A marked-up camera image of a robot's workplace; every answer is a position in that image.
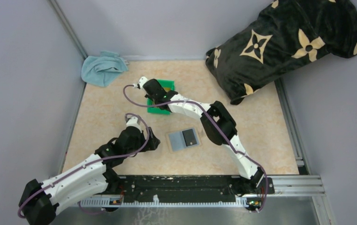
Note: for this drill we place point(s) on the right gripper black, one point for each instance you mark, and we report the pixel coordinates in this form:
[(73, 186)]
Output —
[(146, 96)]

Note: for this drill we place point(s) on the aluminium rail frame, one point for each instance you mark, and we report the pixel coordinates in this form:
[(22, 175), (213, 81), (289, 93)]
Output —
[(284, 185)]

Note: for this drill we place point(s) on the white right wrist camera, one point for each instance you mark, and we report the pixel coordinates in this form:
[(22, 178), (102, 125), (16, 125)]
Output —
[(141, 82)]

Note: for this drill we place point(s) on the beige leather card holder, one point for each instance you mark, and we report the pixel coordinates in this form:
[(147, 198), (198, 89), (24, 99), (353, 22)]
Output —
[(183, 139)]

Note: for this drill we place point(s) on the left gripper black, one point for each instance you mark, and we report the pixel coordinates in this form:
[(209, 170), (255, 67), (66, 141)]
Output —
[(153, 143)]

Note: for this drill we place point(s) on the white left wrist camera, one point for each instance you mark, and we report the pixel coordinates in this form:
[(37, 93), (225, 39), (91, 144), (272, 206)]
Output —
[(133, 121)]

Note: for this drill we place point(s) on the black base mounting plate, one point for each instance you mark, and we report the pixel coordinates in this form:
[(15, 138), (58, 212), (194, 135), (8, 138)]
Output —
[(186, 189)]

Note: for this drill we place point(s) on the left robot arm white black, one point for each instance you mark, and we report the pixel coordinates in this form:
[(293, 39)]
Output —
[(42, 201)]

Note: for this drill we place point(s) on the black floral pillow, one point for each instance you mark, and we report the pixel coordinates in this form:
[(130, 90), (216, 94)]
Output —
[(287, 35)]

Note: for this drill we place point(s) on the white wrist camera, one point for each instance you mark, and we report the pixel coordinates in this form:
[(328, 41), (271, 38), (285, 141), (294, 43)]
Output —
[(133, 121), (141, 82)]

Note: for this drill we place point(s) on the dark grey credit card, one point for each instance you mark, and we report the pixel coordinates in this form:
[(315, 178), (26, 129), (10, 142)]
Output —
[(190, 138)]

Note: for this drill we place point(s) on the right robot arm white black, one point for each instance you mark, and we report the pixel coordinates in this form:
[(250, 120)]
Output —
[(218, 124)]

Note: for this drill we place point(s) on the light blue cloth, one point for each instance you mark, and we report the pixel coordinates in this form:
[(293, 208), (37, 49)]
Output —
[(103, 69)]

